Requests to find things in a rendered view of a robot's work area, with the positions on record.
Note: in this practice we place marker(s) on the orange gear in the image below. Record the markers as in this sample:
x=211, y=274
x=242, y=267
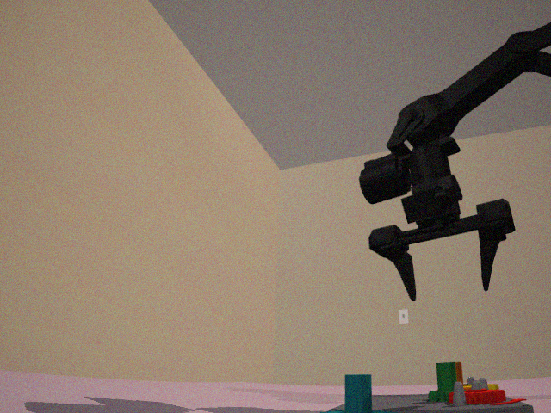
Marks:
x=459, y=374

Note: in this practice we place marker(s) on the yellow gear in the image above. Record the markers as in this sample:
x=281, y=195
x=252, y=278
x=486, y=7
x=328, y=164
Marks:
x=490, y=386

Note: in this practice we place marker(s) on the teal gear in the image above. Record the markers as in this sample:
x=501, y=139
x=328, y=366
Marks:
x=358, y=395

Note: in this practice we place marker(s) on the green gear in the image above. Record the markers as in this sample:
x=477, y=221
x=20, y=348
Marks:
x=446, y=377

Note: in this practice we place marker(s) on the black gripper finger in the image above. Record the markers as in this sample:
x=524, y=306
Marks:
x=489, y=236
x=403, y=262

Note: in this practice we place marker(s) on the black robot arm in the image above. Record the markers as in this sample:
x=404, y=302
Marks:
x=428, y=123

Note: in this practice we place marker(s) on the red curved arrow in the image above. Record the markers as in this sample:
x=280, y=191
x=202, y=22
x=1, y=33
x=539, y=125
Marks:
x=511, y=402

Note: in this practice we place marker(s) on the red gear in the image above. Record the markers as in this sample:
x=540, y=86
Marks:
x=482, y=396

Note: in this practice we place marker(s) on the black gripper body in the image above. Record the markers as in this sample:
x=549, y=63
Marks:
x=442, y=225

